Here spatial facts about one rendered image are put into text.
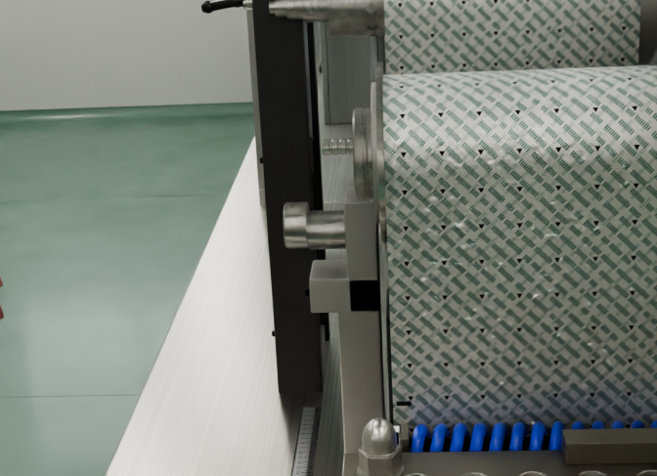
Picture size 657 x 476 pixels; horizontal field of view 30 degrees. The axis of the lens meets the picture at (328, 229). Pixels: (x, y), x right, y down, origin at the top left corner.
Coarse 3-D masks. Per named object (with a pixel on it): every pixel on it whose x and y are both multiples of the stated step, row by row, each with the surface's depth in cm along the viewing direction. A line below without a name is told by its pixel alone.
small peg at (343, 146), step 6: (342, 138) 102; (324, 144) 102; (330, 144) 102; (336, 144) 102; (342, 144) 102; (348, 144) 102; (324, 150) 102; (330, 150) 102; (336, 150) 102; (342, 150) 102; (348, 150) 102
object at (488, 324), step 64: (448, 256) 96; (512, 256) 96; (576, 256) 96; (640, 256) 95; (448, 320) 98; (512, 320) 98; (576, 320) 97; (640, 320) 97; (448, 384) 100; (512, 384) 99; (576, 384) 99; (640, 384) 99
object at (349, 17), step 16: (336, 0) 118; (352, 0) 118; (368, 0) 118; (336, 16) 119; (352, 16) 119; (368, 16) 119; (336, 32) 120; (352, 32) 120; (368, 32) 120; (384, 32) 120
